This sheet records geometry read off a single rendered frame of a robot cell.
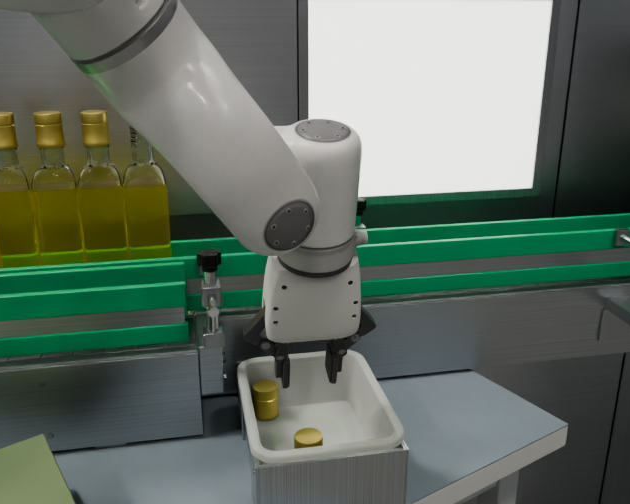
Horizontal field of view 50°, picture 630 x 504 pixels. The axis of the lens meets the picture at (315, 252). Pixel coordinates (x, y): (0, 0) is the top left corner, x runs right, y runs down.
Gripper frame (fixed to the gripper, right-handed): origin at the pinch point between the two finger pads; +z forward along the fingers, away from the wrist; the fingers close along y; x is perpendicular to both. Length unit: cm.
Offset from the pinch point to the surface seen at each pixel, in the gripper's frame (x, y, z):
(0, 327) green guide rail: -13.1, 35.4, 1.8
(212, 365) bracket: -9.5, 10.4, 7.7
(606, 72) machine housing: -48, -61, -16
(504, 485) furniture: 0.8, -29.3, 26.1
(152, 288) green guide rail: -13.9, 17.2, -1.9
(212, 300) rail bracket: -9.1, 10.1, -3.2
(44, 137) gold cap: -30.0, 29.8, -15.3
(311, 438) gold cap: 3.0, -0.3, 8.8
